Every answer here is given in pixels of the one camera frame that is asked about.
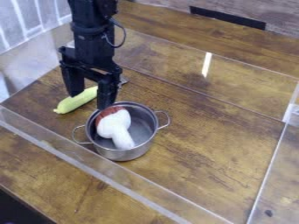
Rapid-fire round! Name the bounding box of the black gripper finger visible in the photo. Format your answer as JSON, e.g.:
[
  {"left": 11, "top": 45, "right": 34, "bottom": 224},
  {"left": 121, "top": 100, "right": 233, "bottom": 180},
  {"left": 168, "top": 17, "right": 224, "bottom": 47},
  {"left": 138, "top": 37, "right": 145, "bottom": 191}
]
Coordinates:
[
  {"left": 59, "top": 65, "right": 85, "bottom": 97},
  {"left": 97, "top": 76, "right": 117, "bottom": 110}
]

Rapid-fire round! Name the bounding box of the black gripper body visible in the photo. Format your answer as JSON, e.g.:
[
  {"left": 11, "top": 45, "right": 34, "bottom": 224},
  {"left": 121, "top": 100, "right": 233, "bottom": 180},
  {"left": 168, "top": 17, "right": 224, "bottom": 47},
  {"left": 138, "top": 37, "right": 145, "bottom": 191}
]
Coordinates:
[{"left": 58, "top": 34, "right": 122, "bottom": 80}]

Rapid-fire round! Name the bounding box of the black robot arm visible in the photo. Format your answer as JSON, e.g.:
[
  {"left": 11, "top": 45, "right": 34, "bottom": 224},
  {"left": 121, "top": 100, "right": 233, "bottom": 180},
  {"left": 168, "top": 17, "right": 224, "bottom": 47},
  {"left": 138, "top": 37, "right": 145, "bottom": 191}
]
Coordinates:
[{"left": 58, "top": 0, "right": 122, "bottom": 110}]

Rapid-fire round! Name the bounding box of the plush mushroom toy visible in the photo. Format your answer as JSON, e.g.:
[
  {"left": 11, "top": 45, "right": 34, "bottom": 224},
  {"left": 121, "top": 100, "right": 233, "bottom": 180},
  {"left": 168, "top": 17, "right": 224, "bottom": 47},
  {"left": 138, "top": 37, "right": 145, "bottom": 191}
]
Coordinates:
[{"left": 95, "top": 106, "right": 134, "bottom": 150}]

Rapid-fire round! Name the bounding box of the stainless steel pot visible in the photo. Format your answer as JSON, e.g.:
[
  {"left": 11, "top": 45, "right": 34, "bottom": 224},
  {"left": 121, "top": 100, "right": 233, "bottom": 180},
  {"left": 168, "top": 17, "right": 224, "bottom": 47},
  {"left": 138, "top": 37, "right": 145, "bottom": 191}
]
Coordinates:
[{"left": 71, "top": 101, "right": 170, "bottom": 162}]

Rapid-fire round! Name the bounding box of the black cable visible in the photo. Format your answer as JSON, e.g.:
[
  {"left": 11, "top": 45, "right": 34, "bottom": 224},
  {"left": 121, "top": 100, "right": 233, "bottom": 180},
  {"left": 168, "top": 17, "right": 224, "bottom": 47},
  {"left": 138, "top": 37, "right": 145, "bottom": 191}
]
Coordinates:
[{"left": 101, "top": 17, "right": 126, "bottom": 49}]

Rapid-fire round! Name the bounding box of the black strip on wall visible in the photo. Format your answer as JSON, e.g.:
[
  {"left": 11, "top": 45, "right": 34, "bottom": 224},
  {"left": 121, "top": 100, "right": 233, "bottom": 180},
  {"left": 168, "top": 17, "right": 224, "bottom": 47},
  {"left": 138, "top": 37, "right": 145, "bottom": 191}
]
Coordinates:
[{"left": 189, "top": 6, "right": 266, "bottom": 30}]

